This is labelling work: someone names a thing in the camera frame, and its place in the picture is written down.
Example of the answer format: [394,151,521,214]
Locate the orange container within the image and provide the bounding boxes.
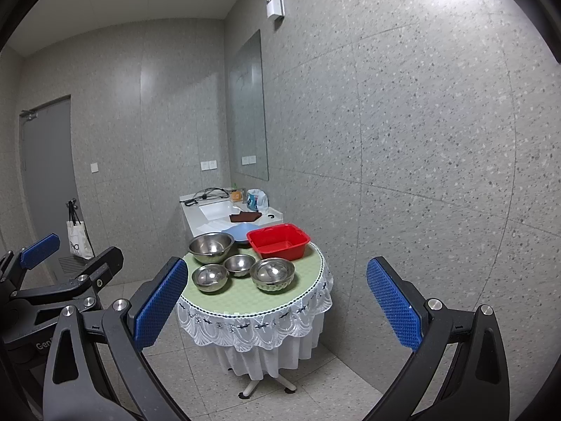
[230,190,243,201]

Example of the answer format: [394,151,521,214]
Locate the brown cloth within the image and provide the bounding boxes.
[229,211,262,223]

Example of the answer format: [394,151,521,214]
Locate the double wall socket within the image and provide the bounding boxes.
[201,160,218,171]

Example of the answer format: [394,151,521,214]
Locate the black cable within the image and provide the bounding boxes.
[183,186,231,207]

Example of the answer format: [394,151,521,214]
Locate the medium steel bowl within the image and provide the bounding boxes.
[250,258,296,292]

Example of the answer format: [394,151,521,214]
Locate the grey door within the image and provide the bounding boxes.
[20,98,86,281]

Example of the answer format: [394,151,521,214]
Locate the white wall dispenser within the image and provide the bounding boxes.
[265,0,285,20]

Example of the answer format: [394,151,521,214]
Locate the round table with tablecloth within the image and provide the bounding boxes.
[177,243,334,399]

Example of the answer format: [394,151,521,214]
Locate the blue plastic plate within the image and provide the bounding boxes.
[223,222,259,244]

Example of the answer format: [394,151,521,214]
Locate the white sink counter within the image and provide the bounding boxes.
[178,187,284,246]

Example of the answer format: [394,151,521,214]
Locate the white paper towels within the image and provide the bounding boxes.
[197,220,232,234]

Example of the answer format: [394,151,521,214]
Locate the plastic bag with blue pack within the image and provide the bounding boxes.
[246,188,269,212]

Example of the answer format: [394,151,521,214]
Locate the white tote bag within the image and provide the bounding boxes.
[67,199,95,260]

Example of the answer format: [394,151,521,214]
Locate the wall mirror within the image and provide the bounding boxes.
[227,31,269,181]

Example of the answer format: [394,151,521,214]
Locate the red plastic basin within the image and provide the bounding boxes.
[247,223,311,261]

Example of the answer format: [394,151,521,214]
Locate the large steel bowl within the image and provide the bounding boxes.
[188,232,235,264]

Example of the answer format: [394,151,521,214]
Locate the small steel bowl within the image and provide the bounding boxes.
[223,254,256,278]
[191,264,229,293]

